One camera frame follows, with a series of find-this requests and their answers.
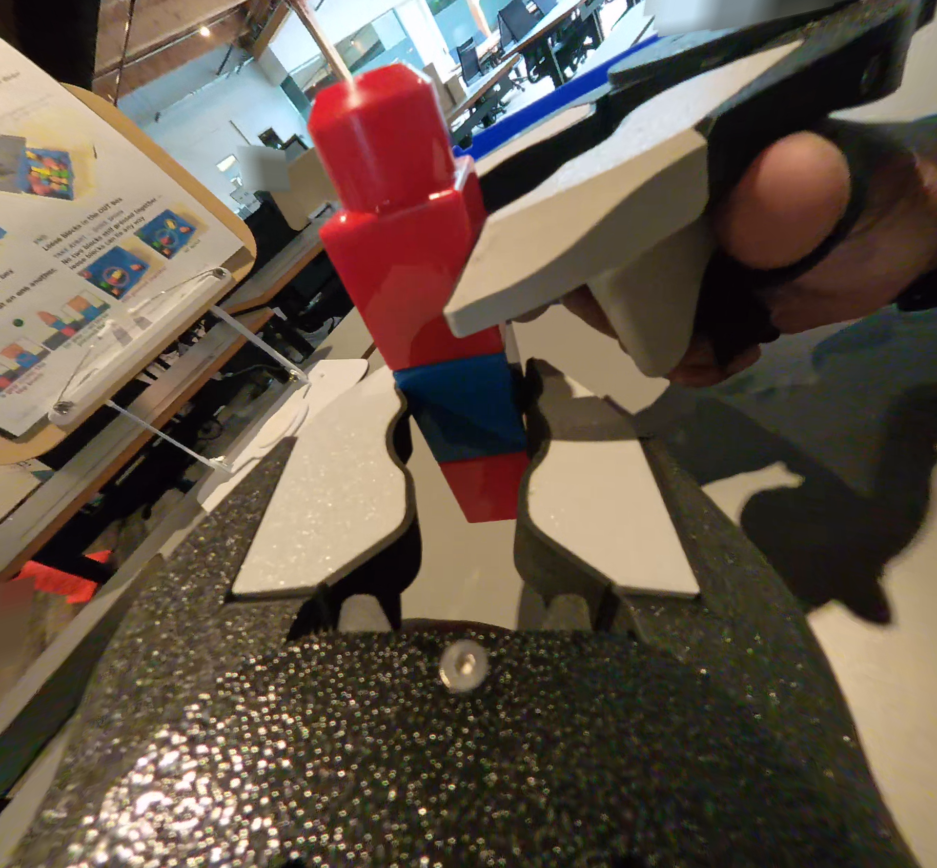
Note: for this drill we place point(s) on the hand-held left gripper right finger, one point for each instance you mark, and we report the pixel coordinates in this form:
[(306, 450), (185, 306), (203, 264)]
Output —
[(607, 517)]

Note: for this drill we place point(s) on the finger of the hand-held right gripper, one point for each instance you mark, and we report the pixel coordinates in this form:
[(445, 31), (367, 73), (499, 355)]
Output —
[(585, 246), (721, 81)]

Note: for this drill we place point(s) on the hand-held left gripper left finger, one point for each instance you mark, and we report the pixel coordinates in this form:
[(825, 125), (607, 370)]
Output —
[(322, 509)]

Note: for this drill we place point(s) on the red mega block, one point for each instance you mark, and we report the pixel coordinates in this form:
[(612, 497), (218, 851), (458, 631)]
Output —
[(395, 260), (487, 487)]

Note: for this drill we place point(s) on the blue plastic bin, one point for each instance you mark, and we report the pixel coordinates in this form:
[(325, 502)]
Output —
[(527, 114)]

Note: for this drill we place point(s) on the blue mega block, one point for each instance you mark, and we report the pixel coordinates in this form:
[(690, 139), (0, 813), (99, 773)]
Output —
[(468, 407)]

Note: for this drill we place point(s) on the person's right forearm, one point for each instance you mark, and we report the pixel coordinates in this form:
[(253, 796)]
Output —
[(921, 282)]

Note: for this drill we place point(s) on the person's right hand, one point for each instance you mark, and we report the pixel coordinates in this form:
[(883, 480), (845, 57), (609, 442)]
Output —
[(783, 202)]

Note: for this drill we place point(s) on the white easel stand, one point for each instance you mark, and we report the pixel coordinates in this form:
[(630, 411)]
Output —
[(329, 377)]

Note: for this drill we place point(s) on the stack of cardboard boxes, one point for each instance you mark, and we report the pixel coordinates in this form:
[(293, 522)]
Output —
[(445, 88)]

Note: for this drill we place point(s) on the row of black office chairs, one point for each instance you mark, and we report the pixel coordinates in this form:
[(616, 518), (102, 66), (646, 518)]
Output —
[(516, 15)]

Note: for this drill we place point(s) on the red object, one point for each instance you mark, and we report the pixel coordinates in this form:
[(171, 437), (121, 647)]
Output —
[(51, 575)]

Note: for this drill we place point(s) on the beige display board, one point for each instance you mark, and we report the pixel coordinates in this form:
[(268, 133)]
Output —
[(307, 195)]

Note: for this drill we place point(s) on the instruction sheet on stand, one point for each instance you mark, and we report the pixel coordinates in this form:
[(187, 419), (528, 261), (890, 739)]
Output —
[(22, 451)]

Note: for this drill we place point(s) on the instruction poster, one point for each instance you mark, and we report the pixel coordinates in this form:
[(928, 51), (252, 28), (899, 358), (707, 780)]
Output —
[(110, 224)]

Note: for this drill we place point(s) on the wooden support post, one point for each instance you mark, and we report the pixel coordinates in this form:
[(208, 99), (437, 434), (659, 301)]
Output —
[(322, 41)]

